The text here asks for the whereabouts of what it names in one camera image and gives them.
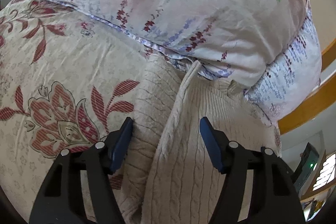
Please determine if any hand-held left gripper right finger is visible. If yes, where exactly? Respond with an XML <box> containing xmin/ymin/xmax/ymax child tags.
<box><xmin>199</xmin><ymin>116</ymin><xmax>306</xmax><ymax>224</ymax></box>

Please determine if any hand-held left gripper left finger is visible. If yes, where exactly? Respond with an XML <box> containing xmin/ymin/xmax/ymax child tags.
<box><xmin>29</xmin><ymin>117</ymin><xmax>134</xmax><ymax>224</ymax></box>

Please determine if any cream cable-knit sweater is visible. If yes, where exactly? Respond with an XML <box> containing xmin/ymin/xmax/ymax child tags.
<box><xmin>115</xmin><ymin>57</ymin><xmax>283</xmax><ymax>224</ymax></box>

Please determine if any dark screen device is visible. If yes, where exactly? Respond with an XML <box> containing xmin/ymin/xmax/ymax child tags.
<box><xmin>293</xmin><ymin>142</ymin><xmax>320</xmax><ymax>189</ymax></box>

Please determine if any wooden headboard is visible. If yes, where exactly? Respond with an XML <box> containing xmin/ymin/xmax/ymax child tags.
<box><xmin>278</xmin><ymin>39</ymin><xmax>336</xmax><ymax>135</ymax></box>

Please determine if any beige floral bedspread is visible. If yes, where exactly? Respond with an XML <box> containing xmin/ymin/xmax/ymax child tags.
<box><xmin>0</xmin><ymin>0</ymin><xmax>184</xmax><ymax>224</ymax></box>

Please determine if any bright window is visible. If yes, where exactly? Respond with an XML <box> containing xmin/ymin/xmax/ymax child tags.
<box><xmin>312</xmin><ymin>153</ymin><xmax>336</xmax><ymax>191</ymax></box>

